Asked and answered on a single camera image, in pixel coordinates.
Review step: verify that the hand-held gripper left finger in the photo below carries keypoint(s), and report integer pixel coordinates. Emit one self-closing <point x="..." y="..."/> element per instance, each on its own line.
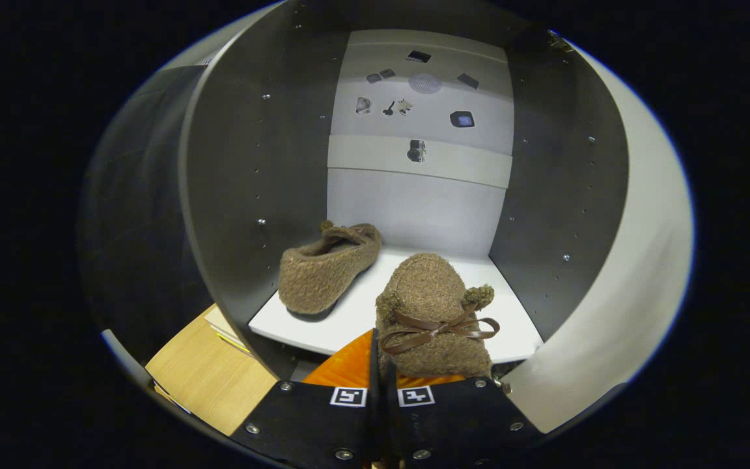
<point x="375" y="423"/>

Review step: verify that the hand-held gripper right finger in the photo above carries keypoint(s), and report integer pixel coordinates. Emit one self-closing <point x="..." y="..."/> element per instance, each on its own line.
<point x="459" y="423"/>

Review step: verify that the brown fuzzy shoe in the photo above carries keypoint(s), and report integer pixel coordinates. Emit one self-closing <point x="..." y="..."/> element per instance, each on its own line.
<point x="427" y="293"/>
<point x="323" y="273"/>

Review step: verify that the grey shoe cabinet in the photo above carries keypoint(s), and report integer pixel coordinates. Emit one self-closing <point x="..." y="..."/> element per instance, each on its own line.
<point x="251" y="163"/>

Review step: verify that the book with yellow edge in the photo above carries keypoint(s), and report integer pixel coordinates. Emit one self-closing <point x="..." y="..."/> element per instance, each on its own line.
<point x="235" y="341"/>

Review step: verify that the black backdrop cloth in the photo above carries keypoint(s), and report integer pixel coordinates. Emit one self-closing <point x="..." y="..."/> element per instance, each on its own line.
<point x="127" y="228"/>

